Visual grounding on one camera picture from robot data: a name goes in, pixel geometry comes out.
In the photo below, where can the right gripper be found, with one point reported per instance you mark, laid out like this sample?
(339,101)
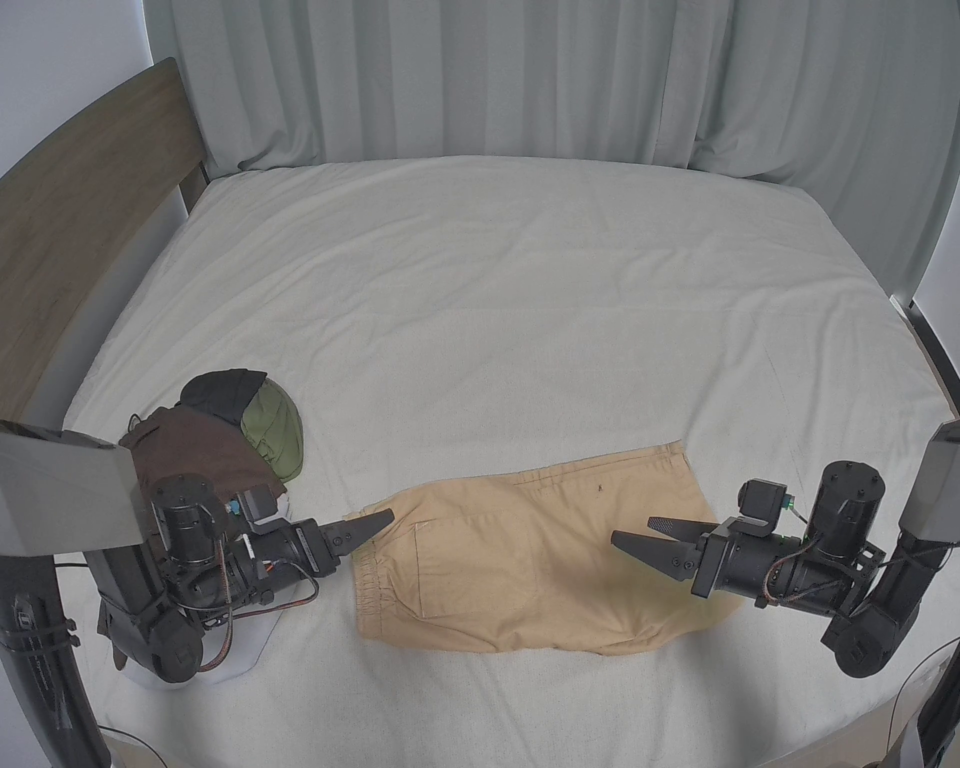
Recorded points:
(739,570)

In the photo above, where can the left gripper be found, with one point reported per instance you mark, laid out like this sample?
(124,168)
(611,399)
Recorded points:
(296,555)

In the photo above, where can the tan shorts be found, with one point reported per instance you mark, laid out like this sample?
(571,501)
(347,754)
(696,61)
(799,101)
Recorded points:
(525,555)

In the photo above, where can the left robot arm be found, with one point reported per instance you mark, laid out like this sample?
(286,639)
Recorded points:
(67,495)

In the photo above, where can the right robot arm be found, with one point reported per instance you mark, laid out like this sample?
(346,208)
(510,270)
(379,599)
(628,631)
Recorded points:
(877,600)

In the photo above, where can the bed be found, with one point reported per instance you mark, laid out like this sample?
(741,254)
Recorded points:
(525,322)

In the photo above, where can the white garment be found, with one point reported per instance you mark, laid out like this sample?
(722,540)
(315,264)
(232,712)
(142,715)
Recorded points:
(247,649)

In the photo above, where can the green garment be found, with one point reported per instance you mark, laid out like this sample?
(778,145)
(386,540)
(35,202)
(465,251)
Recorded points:
(274,431)

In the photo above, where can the brown garment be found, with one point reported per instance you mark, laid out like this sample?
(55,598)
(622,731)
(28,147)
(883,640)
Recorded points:
(202,457)

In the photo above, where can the black garment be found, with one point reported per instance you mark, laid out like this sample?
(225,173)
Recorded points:
(217,394)

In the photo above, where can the grey-green curtain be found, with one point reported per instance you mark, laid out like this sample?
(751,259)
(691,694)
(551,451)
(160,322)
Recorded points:
(487,75)

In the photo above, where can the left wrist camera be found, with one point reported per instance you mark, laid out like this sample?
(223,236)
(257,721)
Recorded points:
(255,506)

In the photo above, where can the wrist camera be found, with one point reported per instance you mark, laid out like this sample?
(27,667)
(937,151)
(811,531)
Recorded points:
(761,501)
(255,506)

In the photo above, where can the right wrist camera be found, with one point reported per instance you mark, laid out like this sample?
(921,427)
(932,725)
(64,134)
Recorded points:
(761,501)

